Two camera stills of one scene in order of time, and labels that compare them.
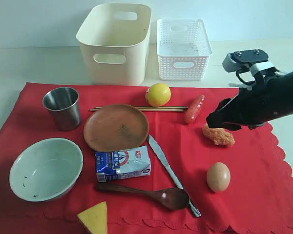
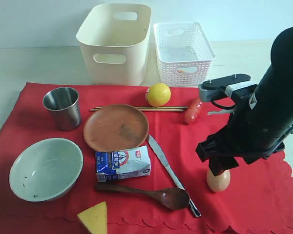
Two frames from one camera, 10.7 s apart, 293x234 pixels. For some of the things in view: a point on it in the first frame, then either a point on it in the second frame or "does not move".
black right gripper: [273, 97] → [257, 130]
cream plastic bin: [114, 38] does not move
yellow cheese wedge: [94, 218] does not move
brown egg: [218, 176] does not move
